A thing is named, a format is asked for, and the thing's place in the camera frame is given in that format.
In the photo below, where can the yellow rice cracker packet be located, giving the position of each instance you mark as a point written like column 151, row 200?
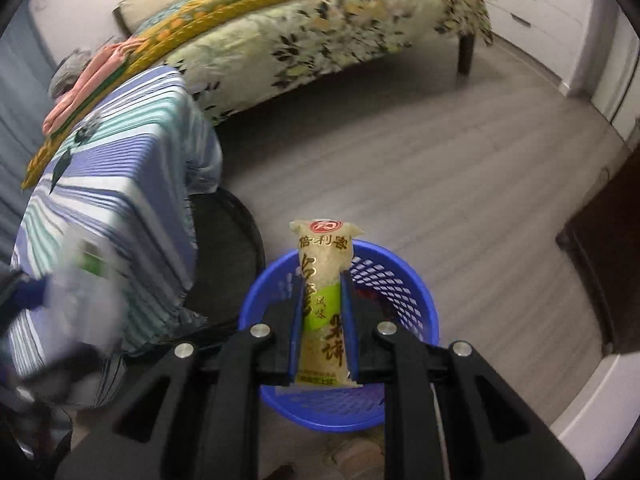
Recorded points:
column 325, row 252

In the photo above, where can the blue green striped tablecloth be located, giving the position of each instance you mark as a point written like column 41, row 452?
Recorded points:
column 132, row 184

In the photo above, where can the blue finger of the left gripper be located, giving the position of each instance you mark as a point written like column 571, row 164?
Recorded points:
column 21, row 292

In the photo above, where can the folded pink cloth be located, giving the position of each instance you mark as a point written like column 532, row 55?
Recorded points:
column 102, row 65

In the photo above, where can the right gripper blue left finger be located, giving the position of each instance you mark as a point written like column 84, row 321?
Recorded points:
column 296, row 336

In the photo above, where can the grey knitted garment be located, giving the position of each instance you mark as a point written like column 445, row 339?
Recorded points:
column 68, row 71

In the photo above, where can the dark green wrapper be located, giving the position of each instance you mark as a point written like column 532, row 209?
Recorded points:
column 82, row 135

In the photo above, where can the dark brown wooden cabinet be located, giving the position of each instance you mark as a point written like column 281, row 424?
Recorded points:
column 602, row 240

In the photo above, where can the dark wooden bed leg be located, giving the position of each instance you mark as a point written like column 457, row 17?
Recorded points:
column 465, row 54

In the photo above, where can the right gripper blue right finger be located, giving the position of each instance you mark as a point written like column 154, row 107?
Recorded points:
column 348, row 304

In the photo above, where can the white drawer cabinet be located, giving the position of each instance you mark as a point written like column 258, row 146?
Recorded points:
column 559, row 34

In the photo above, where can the floral bed sheet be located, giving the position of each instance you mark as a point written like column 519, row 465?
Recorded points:
column 266, row 53

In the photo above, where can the white wardrobe door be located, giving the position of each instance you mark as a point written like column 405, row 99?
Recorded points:
column 617, row 92

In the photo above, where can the grey milk carton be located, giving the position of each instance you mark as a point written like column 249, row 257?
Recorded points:
column 84, row 305

